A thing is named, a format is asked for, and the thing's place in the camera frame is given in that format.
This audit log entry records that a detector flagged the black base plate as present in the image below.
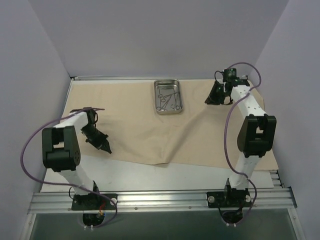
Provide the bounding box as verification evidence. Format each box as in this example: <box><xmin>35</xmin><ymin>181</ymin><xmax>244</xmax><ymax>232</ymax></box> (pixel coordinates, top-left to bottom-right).
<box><xmin>206</xmin><ymin>190</ymin><xmax>252</xmax><ymax>209</ymax></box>
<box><xmin>71</xmin><ymin>193</ymin><xmax>116</xmax><ymax>211</ymax></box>

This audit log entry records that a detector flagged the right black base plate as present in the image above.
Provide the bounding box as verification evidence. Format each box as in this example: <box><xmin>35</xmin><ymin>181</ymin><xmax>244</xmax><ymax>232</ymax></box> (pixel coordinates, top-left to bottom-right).
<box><xmin>206</xmin><ymin>190</ymin><xmax>252</xmax><ymax>209</ymax></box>

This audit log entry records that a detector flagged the steel instrument tray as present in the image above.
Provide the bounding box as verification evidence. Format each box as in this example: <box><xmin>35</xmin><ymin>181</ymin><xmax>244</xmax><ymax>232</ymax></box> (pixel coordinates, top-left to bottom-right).
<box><xmin>153</xmin><ymin>79</ymin><xmax>183</xmax><ymax>115</ymax></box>

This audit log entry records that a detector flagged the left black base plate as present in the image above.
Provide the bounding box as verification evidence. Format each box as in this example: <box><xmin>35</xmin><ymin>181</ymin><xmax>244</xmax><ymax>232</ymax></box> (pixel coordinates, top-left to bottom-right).
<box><xmin>71</xmin><ymin>193</ymin><xmax>116</xmax><ymax>211</ymax></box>

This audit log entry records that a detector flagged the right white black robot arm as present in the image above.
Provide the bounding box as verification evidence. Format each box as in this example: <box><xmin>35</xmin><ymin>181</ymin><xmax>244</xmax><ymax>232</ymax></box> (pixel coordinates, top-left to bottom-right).
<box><xmin>205</xmin><ymin>65</ymin><xmax>277</xmax><ymax>207</ymax></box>

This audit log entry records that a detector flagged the beige cloth wrap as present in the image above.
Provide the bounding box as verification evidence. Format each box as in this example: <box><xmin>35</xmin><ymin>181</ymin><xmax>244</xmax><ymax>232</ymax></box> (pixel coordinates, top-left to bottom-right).
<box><xmin>63</xmin><ymin>79</ymin><xmax>244</xmax><ymax>168</ymax></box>

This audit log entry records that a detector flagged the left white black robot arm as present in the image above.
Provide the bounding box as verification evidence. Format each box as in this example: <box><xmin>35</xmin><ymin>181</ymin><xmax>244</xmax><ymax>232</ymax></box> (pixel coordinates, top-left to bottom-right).
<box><xmin>41</xmin><ymin>107</ymin><xmax>112</xmax><ymax>210</ymax></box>

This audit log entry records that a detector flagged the aluminium front rail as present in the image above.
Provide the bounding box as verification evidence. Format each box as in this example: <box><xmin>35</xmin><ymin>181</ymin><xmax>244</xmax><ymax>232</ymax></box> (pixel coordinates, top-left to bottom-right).
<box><xmin>28</xmin><ymin>188</ymin><xmax>295</xmax><ymax>214</ymax></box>

